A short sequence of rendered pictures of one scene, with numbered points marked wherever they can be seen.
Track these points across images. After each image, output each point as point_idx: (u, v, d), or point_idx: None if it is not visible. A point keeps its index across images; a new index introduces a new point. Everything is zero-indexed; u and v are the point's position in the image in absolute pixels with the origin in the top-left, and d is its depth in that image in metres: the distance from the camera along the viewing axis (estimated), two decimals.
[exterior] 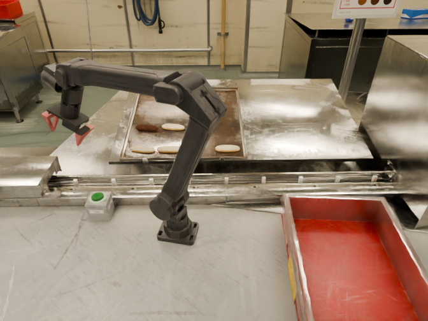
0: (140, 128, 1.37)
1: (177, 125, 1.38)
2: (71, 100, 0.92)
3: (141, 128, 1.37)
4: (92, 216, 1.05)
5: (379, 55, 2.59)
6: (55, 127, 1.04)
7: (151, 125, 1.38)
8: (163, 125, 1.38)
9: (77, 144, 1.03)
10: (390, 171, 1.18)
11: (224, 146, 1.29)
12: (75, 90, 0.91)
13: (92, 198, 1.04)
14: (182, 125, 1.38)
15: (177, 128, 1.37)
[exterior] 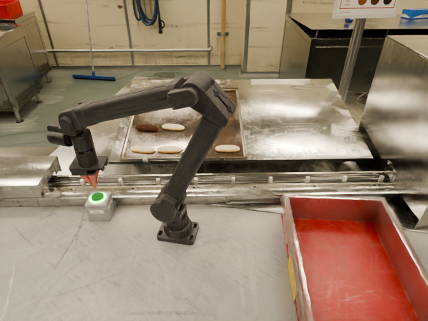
0: (140, 128, 1.37)
1: (177, 125, 1.38)
2: (84, 146, 0.91)
3: (141, 128, 1.37)
4: (92, 216, 1.05)
5: (379, 55, 2.59)
6: (95, 183, 1.02)
7: (151, 125, 1.38)
8: (163, 125, 1.38)
9: (95, 186, 1.01)
10: (390, 171, 1.18)
11: (224, 146, 1.29)
12: (83, 135, 0.89)
13: (92, 198, 1.04)
14: (182, 125, 1.38)
15: (177, 128, 1.37)
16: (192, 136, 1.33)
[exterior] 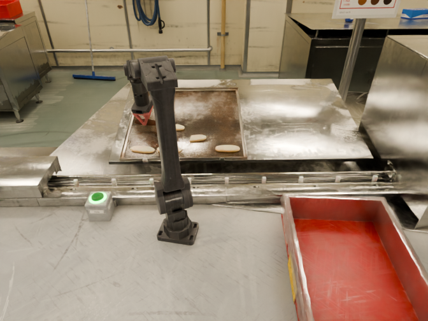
0: (139, 123, 1.34)
1: (177, 125, 1.38)
2: (135, 90, 1.22)
3: (140, 122, 1.34)
4: (92, 216, 1.05)
5: (379, 55, 2.59)
6: (148, 118, 1.36)
7: (150, 120, 1.35)
8: None
9: (141, 123, 1.33)
10: (390, 171, 1.18)
11: (224, 146, 1.29)
12: (135, 83, 1.20)
13: (92, 198, 1.04)
14: (182, 125, 1.38)
15: (177, 128, 1.37)
16: (192, 136, 1.33)
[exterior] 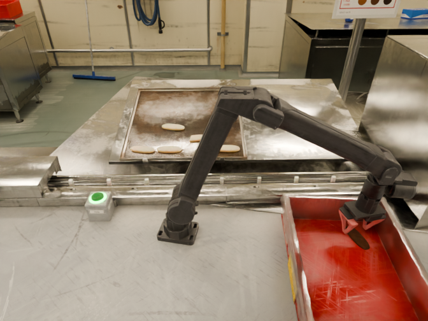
0: (348, 232, 1.02)
1: (177, 125, 1.38)
2: (363, 183, 0.91)
3: (350, 232, 1.01)
4: (92, 216, 1.05)
5: (379, 55, 2.59)
6: (366, 227, 0.99)
7: (363, 239, 0.99)
8: (163, 125, 1.38)
9: (342, 228, 0.98)
10: None
11: (224, 146, 1.29)
12: (367, 176, 0.88)
13: (92, 198, 1.04)
14: (182, 125, 1.38)
15: (177, 128, 1.37)
16: (192, 136, 1.33)
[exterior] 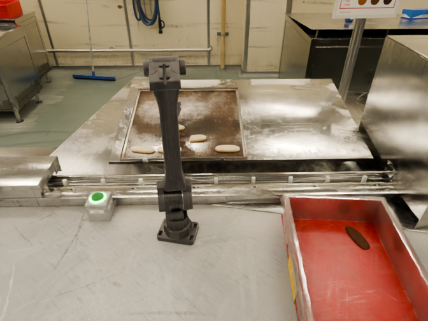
0: (348, 232, 1.02)
1: None
2: None
3: (350, 232, 1.01)
4: (92, 216, 1.05)
5: (379, 55, 2.59)
6: None
7: (363, 239, 0.99)
8: None
9: None
10: (390, 171, 1.18)
11: (224, 146, 1.29)
12: None
13: (92, 198, 1.04)
14: (182, 125, 1.38)
15: None
16: (192, 136, 1.33)
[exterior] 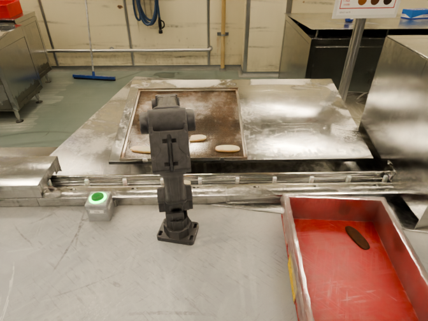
0: (348, 232, 1.02)
1: None
2: None
3: (350, 232, 1.01)
4: (92, 216, 1.05)
5: (379, 55, 2.59)
6: None
7: (363, 239, 0.99)
8: None
9: None
10: (390, 171, 1.18)
11: (224, 146, 1.29)
12: None
13: (92, 198, 1.04)
14: (188, 181, 1.19)
15: None
16: (192, 136, 1.33)
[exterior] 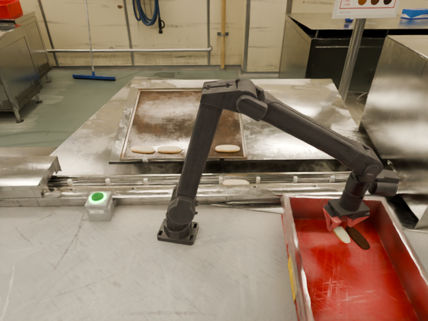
0: (348, 232, 1.02)
1: (241, 181, 1.18)
2: (347, 181, 0.91)
3: (350, 232, 1.01)
4: (92, 216, 1.05)
5: (379, 55, 2.59)
6: (328, 226, 0.98)
7: (364, 239, 0.99)
8: (224, 182, 1.18)
9: (352, 226, 0.99)
10: (390, 171, 1.18)
11: (224, 146, 1.29)
12: (350, 173, 0.88)
13: (92, 198, 1.04)
14: (246, 181, 1.19)
15: (241, 184, 1.17)
16: (339, 227, 1.03)
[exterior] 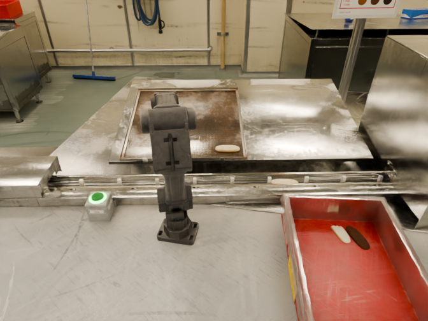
0: (348, 232, 1.02)
1: (289, 180, 1.18)
2: None
3: (350, 232, 1.01)
4: (92, 216, 1.05)
5: (379, 55, 2.59)
6: None
7: (364, 239, 0.99)
8: (273, 181, 1.18)
9: None
10: (390, 171, 1.18)
11: (224, 146, 1.29)
12: None
13: (92, 198, 1.04)
14: (295, 180, 1.19)
15: (291, 183, 1.17)
16: (339, 227, 1.03)
